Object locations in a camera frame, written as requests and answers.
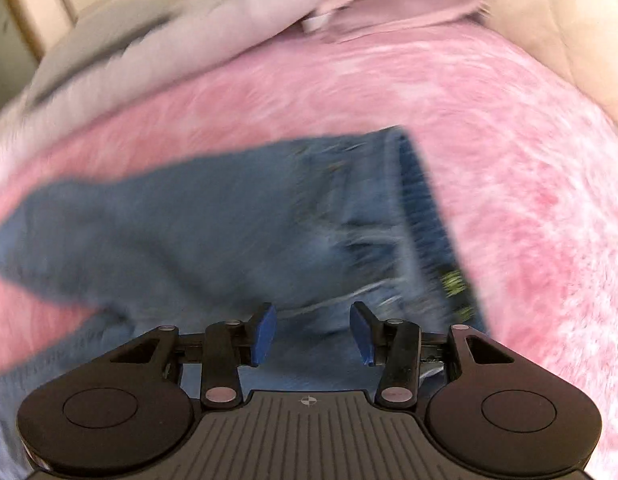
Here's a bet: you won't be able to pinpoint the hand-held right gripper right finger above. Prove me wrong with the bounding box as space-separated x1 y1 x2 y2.
349 301 517 409

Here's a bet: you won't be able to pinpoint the beige padded headboard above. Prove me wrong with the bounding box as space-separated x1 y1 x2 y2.
476 0 618 136

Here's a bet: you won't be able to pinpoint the pink folded bed sheet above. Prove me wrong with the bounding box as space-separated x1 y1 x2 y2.
301 0 495 45

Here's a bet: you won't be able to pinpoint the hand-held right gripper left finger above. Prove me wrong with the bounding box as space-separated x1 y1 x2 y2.
96 302 278 409

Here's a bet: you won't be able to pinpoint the white folded quilt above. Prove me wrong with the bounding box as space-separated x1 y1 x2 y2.
28 0 472 111

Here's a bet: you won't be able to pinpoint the blue denim jeans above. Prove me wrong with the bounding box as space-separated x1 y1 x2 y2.
0 126 490 478

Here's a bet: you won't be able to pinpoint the pink fluffy floral blanket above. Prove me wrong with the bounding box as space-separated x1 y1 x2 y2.
0 20 618 480

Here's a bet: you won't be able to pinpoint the cream wooden cabinet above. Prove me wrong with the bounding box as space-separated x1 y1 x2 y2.
0 0 207 116

